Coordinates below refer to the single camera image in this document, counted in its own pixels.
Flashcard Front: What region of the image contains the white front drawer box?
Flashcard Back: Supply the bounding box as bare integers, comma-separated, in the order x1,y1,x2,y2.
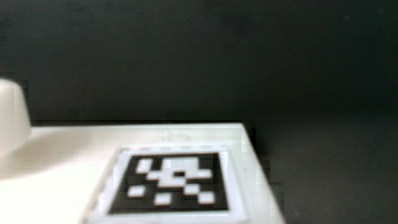
0,77,288,224

